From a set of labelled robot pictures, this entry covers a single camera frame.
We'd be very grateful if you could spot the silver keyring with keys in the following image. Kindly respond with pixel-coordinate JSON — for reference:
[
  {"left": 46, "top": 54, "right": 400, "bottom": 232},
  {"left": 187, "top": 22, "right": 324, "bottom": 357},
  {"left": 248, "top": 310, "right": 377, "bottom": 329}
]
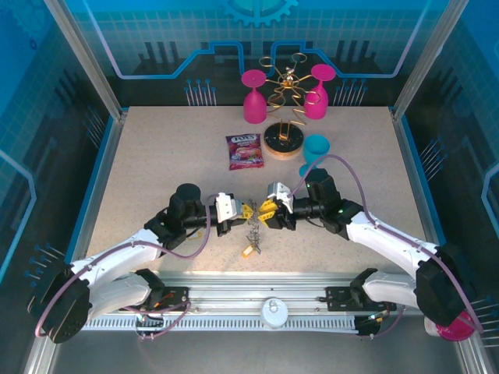
[{"left": 244, "top": 210, "right": 266, "bottom": 255}]

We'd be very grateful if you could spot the teal plastic goblet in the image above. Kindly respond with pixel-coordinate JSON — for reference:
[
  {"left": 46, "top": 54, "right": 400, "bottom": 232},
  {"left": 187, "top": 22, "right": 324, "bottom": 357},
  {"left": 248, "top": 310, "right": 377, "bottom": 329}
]
[{"left": 298, "top": 134, "right": 331, "bottom": 177}]

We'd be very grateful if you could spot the purple candy bag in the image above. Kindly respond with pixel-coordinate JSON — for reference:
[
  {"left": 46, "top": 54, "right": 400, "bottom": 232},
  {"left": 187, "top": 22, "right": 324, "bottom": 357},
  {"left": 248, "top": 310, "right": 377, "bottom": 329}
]
[{"left": 225, "top": 132, "right": 265, "bottom": 171}]

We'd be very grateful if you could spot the pink plastic goblet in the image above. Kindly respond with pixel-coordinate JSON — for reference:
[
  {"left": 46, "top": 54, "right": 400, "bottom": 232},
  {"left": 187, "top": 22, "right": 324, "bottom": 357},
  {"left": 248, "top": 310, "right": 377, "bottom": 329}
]
[
  {"left": 303, "top": 64, "right": 337, "bottom": 120},
  {"left": 240, "top": 69, "right": 268, "bottom": 125}
]

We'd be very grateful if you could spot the silver tin can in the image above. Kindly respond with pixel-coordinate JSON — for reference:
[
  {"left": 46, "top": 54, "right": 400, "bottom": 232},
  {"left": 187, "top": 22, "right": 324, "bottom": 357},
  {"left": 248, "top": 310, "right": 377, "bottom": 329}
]
[{"left": 260, "top": 298, "right": 289, "bottom": 330}]

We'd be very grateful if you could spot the pink plastic cup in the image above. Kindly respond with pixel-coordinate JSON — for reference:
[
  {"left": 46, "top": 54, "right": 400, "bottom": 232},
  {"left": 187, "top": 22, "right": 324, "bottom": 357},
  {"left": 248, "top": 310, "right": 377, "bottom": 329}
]
[{"left": 434, "top": 311, "right": 477, "bottom": 343}]

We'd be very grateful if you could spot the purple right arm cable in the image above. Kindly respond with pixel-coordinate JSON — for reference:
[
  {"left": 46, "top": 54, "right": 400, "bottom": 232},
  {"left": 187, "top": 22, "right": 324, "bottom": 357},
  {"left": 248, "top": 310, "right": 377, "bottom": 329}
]
[{"left": 288, "top": 154, "right": 484, "bottom": 340}]

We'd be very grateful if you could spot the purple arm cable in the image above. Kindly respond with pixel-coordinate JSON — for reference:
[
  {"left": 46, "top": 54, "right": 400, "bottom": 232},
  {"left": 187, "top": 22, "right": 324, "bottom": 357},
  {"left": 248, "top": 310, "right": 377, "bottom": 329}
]
[
  {"left": 288, "top": 154, "right": 484, "bottom": 340},
  {"left": 34, "top": 192, "right": 219, "bottom": 342}
]

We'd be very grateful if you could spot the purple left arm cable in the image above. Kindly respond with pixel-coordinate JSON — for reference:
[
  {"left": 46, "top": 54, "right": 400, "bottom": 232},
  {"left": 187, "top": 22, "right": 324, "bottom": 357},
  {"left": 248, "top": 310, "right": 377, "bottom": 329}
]
[{"left": 34, "top": 192, "right": 219, "bottom": 342}]

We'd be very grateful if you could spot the gold wire glass rack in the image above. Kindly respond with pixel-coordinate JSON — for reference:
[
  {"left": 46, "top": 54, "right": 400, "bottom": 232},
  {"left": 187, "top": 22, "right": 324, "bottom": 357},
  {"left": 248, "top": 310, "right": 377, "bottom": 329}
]
[{"left": 258, "top": 52, "right": 329, "bottom": 161}]

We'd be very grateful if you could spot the aluminium mounting rail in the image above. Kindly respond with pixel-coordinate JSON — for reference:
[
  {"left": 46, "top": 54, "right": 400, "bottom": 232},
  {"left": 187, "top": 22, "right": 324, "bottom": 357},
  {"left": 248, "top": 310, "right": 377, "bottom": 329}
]
[{"left": 93, "top": 270, "right": 426, "bottom": 316}]

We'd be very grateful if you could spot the aluminium table side rail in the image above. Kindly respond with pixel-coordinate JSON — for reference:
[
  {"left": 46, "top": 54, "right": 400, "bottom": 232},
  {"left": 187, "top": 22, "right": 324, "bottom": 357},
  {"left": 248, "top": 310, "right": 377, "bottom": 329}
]
[
  {"left": 21, "top": 111, "right": 128, "bottom": 374},
  {"left": 391, "top": 108, "right": 484, "bottom": 374}
]

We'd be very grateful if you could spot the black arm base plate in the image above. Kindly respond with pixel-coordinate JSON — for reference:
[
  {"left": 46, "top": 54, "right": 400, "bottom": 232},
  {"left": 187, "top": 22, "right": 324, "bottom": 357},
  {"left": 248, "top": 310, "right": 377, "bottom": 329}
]
[
  {"left": 119, "top": 286, "right": 191, "bottom": 312},
  {"left": 325, "top": 286, "right": 398, "bottom": 312}
]

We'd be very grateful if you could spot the white slotted cable duct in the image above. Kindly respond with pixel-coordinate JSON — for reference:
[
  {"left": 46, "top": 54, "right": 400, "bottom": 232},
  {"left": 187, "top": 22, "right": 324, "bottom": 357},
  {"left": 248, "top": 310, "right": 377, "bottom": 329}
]
[{"left": 83, "top": 316, "right": 359, "bottom": 333}]

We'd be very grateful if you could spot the aluminium frame post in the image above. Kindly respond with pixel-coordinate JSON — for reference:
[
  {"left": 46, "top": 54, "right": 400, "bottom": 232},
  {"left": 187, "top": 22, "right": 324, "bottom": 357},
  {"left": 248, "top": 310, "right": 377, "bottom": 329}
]
[
  {"left": 391, "top": 0, "right": 457, "bottom": 122},
  {"left": 43, "top": 0, "right": 129, "bottom": 122}
]

